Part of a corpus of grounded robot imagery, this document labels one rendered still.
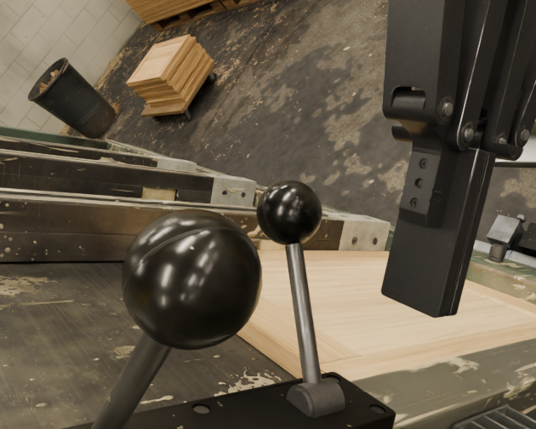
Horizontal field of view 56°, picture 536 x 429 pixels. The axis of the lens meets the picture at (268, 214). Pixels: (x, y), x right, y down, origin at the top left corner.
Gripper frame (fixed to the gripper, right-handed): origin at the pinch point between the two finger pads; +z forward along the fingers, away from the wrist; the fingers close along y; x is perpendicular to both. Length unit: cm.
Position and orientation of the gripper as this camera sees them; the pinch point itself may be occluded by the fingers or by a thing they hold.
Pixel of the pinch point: (435, 227)
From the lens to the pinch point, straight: 22.6
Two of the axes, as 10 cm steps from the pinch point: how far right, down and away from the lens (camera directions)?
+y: 7.8, 0.5, 6.3
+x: -6.0, -2.3, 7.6
